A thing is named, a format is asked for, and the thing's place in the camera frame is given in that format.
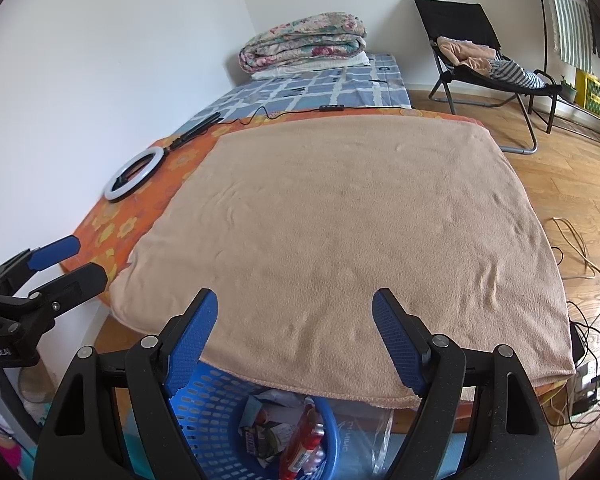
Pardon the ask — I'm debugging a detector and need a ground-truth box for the blue checked bed sheet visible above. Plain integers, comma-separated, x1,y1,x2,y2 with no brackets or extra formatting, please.
182,52,412,126

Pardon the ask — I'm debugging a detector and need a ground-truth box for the black folding chair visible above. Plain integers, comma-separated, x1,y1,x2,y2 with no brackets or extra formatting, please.
412,0,563,153

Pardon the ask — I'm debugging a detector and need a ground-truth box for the red cardboard box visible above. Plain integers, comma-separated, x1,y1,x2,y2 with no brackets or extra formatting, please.
280,397,331,476

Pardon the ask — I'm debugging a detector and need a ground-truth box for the black metal clothes rack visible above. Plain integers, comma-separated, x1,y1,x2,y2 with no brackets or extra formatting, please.
530,0,600,151

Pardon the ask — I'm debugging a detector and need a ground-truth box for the yellow plastic crate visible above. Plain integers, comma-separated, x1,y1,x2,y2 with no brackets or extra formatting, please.
575,69,600,121

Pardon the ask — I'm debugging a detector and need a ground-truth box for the black ring light stand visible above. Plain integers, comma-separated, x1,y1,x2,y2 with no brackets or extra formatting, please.
165,112,223,151

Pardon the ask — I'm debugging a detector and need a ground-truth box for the blue plastic laundry basket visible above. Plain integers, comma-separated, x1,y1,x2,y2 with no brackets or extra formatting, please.
162,360,346,480

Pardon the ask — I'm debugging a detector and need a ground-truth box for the beige cloth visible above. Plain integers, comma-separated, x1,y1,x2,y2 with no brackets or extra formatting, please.
17,365,53,403

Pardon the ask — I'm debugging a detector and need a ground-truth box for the black power adapter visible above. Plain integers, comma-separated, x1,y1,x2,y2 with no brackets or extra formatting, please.
570,321,586,361

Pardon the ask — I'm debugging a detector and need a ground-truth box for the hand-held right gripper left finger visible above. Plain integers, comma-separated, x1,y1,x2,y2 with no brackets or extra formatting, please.
32,288,219,480

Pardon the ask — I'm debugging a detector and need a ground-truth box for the white ring light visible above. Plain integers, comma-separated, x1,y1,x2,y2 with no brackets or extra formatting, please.
103,146,166,204

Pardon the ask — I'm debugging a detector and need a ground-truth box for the green striped hanging cloth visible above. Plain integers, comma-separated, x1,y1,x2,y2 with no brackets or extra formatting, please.
542,0,596,68

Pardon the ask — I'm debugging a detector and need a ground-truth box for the beige fleece blanket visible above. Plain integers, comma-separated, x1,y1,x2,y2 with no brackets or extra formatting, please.
109,114,578,408

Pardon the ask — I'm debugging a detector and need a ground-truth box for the dark candy wrapper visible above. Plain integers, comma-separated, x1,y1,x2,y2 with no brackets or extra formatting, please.
237,425,261,456

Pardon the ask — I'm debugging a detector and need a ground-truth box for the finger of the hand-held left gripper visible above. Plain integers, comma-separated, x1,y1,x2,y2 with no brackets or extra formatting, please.
0,261,108,334
0,234,82,301

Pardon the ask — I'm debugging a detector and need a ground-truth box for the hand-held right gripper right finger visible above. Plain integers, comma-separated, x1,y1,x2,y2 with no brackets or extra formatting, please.
371,288,561,480

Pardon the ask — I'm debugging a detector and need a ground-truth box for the beige floor cable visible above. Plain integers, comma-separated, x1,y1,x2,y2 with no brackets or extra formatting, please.
552,217,600,286

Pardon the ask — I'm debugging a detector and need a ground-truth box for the clear plastic bag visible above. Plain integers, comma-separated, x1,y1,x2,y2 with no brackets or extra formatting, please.
330,405,396,478

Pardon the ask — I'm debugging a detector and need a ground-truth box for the pink cloth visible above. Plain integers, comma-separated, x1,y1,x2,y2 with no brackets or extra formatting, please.
436,36,498,73

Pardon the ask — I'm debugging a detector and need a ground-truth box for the folded floral quilt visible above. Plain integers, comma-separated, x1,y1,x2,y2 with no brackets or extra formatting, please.
238,11,368,73

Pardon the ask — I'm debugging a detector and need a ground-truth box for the power strip with cables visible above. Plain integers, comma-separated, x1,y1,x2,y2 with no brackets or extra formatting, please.
550,247,600,431

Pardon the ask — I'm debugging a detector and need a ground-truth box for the striped garment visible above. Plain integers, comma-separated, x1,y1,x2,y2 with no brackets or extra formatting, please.
487,59,548,92

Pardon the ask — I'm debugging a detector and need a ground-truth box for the black cable with remote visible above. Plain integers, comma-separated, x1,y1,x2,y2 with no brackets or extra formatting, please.
215,104,411,126

